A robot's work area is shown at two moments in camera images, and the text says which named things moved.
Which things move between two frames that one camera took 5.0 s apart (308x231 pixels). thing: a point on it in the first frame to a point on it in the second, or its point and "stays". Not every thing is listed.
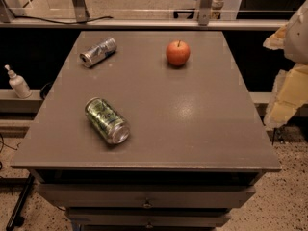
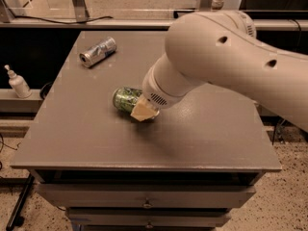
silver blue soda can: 97,53 stays
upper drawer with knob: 142,195 stays
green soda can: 109,123 to 125,98
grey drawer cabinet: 197,145 stays
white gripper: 297,38 to 153,95
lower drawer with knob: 145,218 stays
